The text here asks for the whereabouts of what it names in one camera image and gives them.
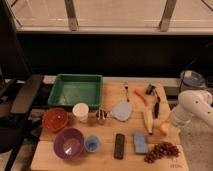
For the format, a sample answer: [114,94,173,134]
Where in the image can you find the small metal cup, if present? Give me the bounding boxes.
[96,109,107,124]

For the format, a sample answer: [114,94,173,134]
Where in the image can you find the black handled tool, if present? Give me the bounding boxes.
[145,84,161,118]

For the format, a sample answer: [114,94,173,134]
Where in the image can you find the white paper cup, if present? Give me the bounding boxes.
[72,103,89,122]

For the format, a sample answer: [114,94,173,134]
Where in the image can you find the red orange bowl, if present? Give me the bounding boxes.
[42,108,68,132]

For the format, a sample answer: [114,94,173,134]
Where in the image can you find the bunch of red grapes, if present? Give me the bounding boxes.
[144,142,180,163]

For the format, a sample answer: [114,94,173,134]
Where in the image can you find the black remote control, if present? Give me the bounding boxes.
[114,134,125,160]

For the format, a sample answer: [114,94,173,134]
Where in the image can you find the blue sponge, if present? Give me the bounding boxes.
[133,132,148,154]

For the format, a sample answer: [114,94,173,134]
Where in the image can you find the red yellow apple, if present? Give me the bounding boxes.
[159,122,169,136]

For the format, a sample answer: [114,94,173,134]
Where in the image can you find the black office chair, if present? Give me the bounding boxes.
[0,74,44,171]

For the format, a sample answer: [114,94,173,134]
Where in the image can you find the orange carrot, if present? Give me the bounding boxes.
[134,90,148,106]

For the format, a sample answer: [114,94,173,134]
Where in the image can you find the green plastic tray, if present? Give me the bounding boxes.
[48,74,103,109]

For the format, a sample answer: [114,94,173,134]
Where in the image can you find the purple bowl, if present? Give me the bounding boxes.
[53,128,84,160]

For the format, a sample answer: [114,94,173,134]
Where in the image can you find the small blue cup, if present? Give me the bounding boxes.
[85,135,100,153]

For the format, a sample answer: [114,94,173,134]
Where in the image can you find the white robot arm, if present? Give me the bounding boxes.
[168,90,213,131]

